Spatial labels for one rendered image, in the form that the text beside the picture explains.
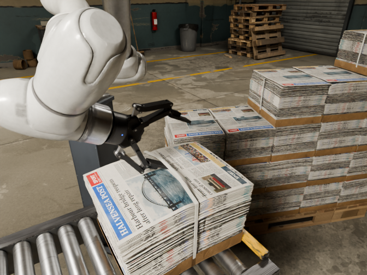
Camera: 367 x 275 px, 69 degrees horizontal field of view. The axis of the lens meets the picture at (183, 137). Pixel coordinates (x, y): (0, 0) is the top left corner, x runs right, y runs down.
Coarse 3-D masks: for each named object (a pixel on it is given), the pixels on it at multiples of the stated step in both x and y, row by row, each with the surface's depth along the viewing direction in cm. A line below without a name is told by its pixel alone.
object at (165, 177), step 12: (144, 156) 83; (168, 180) 72; (180, 192) 67; (192, 192) 67; (180, 204) 64; (192, 204) 64; (204, 204) 65; (192, 216) 65; (204, 216) 67; (192, 228) 67; (192, 240) 70; (192, 252) 72
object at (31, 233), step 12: (60, 216) 93; (72, 216) 93; (84, 216) 93; (96, 216) 95; (36, 228) 88; (48, 228) 88; (96, 228) 98; (0, 240) 84; (12, 240) 84; (24, 240) 84; (12, 252) 84; (36, 252) 88; (60, 252) 93; (12, 264) 85
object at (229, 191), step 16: (192, 144) 91; (176, 160) 81; (192, 160) 81; (208, 160) 82; (192, 176) 74; (208, 176) 74; (224, 176) 75; (240, 176) 76; (208, 192) 68; (224, 192) 68; (240, 192) 71; (208, 208) 67; (224, 208) 70; (240, 208) 75; (208, 224) 70; (224, 224) 75; (240, 224) 80; (208, 240) 74
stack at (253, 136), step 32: (192, 128) 149; (224, 128) 149; (256, 128) 148; (288, 128) 151; (320, 128) 156; (352, 128) 161; (224, 160) 154; (288, 160) 162; (320, 160) 167; (288, 192) 174; (320, 192) 180; (256, 224) 182; (288, 224) 193
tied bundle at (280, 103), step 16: (256, 80) 166; (256, 96) 167; (272, 96) 148; (288, 96) 141; (304, 96) 144; (320, 96) 145; (272, 112) 151; (288, 112) 146; (304, 112) 148; (320, 112) 150
